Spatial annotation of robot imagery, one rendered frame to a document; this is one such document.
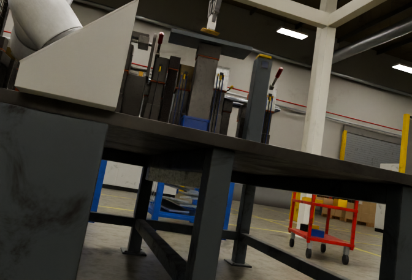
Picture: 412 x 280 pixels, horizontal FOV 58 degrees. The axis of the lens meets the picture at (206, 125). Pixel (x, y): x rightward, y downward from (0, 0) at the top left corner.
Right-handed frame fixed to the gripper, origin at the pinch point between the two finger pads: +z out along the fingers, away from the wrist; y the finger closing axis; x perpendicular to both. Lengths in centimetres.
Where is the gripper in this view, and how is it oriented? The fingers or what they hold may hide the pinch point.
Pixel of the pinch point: (211, 23)
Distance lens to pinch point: 176.6
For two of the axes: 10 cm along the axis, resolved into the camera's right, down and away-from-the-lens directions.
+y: 3.4, -0.9, -9.4
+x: 9.3, 2.1, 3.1
